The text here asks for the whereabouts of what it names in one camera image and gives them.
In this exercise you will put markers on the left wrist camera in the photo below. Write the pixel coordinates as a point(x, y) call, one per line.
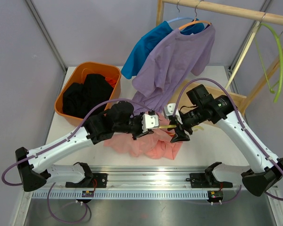
point(150, 122)

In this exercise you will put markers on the cream yellow hanger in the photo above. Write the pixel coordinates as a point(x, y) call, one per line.
point(194, 129)

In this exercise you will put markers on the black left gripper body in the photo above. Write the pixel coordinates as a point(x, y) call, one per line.
point(136, 125)

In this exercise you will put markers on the lilac t shirt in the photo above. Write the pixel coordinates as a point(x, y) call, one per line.
point(168, 65)

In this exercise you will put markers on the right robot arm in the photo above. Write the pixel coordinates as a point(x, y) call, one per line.
point(264, 167)

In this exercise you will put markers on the blue t shirt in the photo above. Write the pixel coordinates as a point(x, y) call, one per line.
point(143, 48)

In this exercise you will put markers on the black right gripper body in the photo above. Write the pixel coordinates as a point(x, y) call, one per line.
point(187, 127)

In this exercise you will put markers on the aluminium mounting rail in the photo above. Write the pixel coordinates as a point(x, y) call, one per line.
point(147, 196)

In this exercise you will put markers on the light blue hanger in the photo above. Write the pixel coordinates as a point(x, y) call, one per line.
point(178, 16)

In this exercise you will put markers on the black t shirt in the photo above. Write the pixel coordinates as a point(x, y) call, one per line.
point(80, 98)

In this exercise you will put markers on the orange t shirt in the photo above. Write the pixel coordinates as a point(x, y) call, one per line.
point(111, 82)

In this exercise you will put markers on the pink t shirt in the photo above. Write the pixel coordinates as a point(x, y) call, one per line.
point(155, 146)

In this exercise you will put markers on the lime green hanger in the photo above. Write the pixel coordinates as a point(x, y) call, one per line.
point(277, 64)

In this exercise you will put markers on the orange plastic basket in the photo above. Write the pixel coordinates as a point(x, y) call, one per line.
point(110, 72)

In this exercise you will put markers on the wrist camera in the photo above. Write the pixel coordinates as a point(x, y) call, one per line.
point(150, 122)
point(172, 114)

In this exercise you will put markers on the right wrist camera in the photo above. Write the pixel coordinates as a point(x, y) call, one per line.
point(172, 114)

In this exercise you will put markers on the orange brown hanger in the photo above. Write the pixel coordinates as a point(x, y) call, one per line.
point(195, 21)

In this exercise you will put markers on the wooden clothes rack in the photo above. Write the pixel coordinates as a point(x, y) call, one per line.
point(226, 10)

